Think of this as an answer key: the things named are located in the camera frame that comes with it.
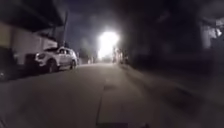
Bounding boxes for grey asphalt road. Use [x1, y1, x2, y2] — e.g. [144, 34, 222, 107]
[0, 61, 224, 128]

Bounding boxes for white car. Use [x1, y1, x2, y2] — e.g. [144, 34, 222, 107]
[34, 46, 79, 74]

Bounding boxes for dark trees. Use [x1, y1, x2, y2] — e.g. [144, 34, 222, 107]
[113, 0, 224, 69]

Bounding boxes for pole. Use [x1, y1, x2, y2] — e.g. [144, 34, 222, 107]
[61, 11, 69, 48]

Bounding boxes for pale building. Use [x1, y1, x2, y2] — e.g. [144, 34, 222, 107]
[0, 0, 66, 68]

